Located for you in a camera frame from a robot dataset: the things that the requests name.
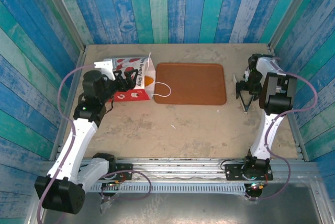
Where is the white slotted cable duct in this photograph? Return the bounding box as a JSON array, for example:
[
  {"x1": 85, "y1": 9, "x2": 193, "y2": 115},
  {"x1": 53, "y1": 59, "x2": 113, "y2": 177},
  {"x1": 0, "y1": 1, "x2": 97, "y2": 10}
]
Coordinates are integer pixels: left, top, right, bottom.
[{"x1": 88, "y1": 183, "x2": 247, "y2": 195}]

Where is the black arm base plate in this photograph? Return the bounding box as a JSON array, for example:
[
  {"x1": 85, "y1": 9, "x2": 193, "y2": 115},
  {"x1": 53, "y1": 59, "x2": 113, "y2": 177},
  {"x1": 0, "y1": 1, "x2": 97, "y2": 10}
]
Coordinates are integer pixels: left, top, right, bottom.
[
  {"x1": 225, "y1": 163, "x2": 274, "y2": 182},
  {"x1": 115, "y1": 163, "x2": 134, "y2": 181}
]

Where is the red and white paper bag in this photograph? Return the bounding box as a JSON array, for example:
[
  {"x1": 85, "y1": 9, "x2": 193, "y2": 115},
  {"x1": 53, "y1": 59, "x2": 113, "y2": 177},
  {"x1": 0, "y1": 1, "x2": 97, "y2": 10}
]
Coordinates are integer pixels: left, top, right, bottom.
[{"x1": 103, "y1": 52, "x2": 172, "y2": 102}]

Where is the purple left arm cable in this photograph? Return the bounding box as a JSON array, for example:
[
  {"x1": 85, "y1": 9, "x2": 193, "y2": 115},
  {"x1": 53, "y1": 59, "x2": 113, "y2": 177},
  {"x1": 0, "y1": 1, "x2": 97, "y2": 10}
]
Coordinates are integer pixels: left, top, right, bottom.
[{"x1": 36, "y1": 64, "x2": 152, "y2": 224}]

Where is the aluminium table side rail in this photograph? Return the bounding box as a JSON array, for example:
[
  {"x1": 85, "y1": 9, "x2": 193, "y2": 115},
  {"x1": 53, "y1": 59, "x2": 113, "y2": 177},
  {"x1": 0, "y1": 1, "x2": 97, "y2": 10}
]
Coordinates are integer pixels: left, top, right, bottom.
[
  {"x1": 49, "y1": 50, "x2": 87, "y2": 161},
  {"x1": 269, "y1": 48, "x2": 310, "y2": 161}
]

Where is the aluminium mounting rail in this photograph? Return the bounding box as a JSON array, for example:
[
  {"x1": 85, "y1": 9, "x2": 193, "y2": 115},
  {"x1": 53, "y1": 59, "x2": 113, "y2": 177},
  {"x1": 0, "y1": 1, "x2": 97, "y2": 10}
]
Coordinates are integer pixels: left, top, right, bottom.
[{"x1": 39, "y1": 157, "x2": 321, "y2": 184}]

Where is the black controller board with LEDs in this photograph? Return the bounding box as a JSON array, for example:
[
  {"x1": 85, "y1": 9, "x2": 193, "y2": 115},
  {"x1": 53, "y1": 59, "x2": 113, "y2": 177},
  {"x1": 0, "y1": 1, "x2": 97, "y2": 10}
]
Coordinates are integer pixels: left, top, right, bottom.
[
  {"x1": 100, "y1": 181, "x2": 125, "y2": 198},
  {"x1": 245, "y1": 181, "x2": 268, "y2": 199}
]

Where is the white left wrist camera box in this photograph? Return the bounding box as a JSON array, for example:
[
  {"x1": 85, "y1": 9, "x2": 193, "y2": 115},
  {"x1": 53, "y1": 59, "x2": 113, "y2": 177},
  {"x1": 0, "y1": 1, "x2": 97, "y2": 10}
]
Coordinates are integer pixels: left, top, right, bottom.
[{"x1": 93, "y1": 60, "x2": 117, "y2": 80}]

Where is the grey sheet metal panel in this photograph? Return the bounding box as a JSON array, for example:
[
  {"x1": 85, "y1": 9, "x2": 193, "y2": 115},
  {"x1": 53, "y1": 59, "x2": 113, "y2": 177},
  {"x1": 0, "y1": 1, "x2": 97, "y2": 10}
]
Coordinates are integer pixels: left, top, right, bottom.
[{"x1": 26, "y1": 183, "x2": 335, "y2": 224}]

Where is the aluminium corner post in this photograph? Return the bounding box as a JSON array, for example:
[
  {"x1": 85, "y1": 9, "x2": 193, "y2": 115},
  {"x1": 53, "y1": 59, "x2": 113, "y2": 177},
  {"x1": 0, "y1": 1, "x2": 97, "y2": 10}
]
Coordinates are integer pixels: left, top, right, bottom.
[
  {"x1": 269, "y1": 0, "x2": 322, "y2": 51},
  {"x1": 36, "y1": 0, "x2": 86, "y2": 52}
]

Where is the brown rectangular tray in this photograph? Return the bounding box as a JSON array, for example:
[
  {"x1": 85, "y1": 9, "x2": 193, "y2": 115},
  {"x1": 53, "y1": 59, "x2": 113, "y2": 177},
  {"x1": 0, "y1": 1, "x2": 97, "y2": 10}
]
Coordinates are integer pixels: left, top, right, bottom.
[{"x1": 153, "y1": 62, "x2": 228, "y2": 106}]

